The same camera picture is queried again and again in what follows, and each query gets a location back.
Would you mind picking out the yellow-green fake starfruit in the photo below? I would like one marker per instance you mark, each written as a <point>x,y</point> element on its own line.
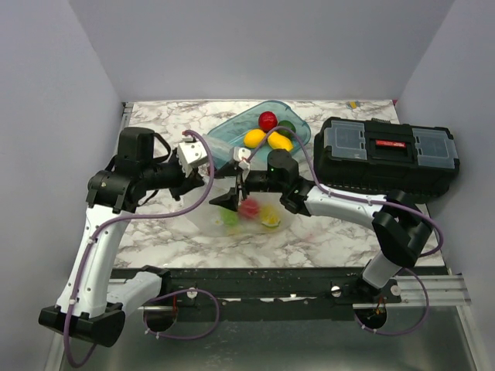
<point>269,217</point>

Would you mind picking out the black toolbox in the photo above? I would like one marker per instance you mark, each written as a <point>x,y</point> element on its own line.
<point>377,157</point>

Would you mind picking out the red fake apple back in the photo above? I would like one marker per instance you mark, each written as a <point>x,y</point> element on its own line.
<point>267,120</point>

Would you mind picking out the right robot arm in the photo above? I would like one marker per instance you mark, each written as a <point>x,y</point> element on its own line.
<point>401,229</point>

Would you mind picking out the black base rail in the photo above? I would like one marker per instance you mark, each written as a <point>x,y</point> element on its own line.
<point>196,290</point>

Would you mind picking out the yellow fake lemon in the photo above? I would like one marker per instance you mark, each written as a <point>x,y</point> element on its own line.
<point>254,138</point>

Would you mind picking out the teal plastic container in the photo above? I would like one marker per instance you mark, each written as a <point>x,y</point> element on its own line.
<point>231,133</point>

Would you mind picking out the green fake lime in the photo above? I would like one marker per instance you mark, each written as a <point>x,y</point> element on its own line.
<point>287,129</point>

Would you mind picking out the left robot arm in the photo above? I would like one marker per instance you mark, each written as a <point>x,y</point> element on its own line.
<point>143,162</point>

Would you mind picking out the red fake apple front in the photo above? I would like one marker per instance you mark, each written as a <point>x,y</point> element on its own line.
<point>249,209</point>

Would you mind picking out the clear plastic lemon-print bag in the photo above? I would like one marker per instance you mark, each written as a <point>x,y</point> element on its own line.
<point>207,219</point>

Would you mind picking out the red fake apple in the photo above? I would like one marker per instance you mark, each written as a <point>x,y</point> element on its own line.
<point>249,209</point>
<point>267,120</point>

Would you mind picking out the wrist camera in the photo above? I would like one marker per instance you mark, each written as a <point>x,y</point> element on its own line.
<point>192,152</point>
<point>240,157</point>

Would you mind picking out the yellow fake mango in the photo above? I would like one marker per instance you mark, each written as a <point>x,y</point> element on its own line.
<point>279,141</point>

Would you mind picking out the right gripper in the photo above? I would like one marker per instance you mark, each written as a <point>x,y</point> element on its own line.
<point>231,199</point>

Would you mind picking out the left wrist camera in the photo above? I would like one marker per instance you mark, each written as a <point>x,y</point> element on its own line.
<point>192,152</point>

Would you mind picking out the green fake leaf fruit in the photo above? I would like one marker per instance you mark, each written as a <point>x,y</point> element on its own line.
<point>228,218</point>

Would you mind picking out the aluminium frame rail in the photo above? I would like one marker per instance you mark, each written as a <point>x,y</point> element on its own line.
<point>410,290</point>

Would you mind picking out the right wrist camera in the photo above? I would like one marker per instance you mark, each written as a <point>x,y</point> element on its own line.
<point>240,157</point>

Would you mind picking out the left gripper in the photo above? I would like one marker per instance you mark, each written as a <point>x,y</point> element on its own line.
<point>193,180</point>

